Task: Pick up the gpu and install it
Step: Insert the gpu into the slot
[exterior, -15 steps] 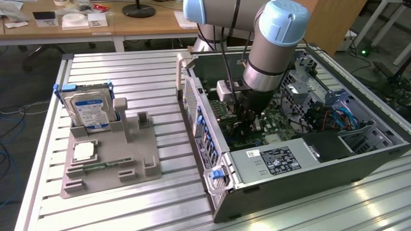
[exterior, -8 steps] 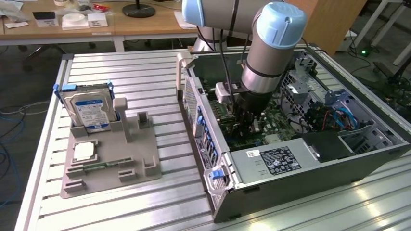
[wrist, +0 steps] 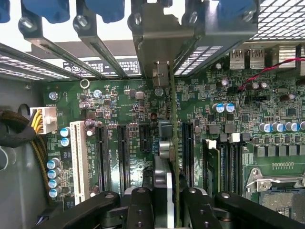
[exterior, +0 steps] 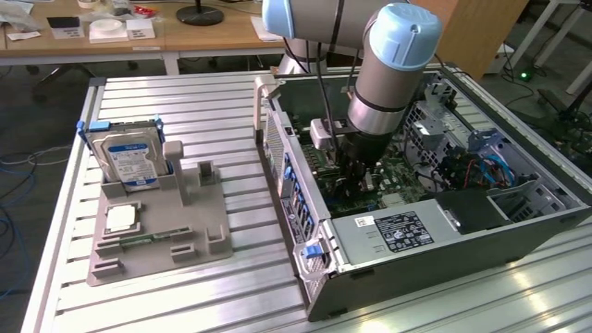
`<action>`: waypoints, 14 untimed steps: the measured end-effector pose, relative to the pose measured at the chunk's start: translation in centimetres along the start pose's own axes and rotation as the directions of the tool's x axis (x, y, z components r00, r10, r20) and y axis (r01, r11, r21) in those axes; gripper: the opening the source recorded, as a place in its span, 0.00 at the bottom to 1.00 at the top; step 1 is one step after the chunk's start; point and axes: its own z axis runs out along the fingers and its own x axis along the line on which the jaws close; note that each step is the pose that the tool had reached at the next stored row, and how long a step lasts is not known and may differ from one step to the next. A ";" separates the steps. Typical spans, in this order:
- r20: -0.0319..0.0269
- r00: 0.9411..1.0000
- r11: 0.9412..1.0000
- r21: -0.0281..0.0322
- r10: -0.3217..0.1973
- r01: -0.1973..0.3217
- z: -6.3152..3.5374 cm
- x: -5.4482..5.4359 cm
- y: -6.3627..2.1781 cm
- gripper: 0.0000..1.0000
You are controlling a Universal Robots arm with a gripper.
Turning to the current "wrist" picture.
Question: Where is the metal slot cover bracket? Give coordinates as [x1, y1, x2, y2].
[72, 9, 142, 79]
[18, 9, 107, 81]

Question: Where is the RAM slot with black clips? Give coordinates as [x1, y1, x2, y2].
[239, 132, 250, 195]
[220, 133, 231, 193]

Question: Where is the short black expansion slot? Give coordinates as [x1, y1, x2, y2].
[139, 124, 151, 153]

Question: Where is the long black expansion slot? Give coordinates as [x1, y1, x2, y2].
[181, 121, 195, 188]
[117, 124, 131, 196]
[95, 125, 110, 193]

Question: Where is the green motherboard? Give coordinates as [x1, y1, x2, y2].
[44, 47, 305, 229]

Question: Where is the grey open PC case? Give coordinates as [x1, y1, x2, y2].
[0, 0, 305, 229]

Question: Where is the CPU socket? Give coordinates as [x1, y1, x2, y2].
[245, 167, 305, 215]

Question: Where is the RAM slot with white clips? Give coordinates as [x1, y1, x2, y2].
[202, 138, 221, 193]
[229, 132, 241, 193]

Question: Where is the white PCI expansion slot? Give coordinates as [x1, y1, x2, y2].
[70, 120, 88, 206]

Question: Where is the black yellow sleeved wire bundle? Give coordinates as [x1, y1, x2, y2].
[0, 109, 52, 206]

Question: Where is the white power connector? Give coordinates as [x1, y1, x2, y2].
[30, 106, 58, 135]

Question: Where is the red black twisted wire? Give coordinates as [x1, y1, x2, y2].
[238, 56, 305, 91]

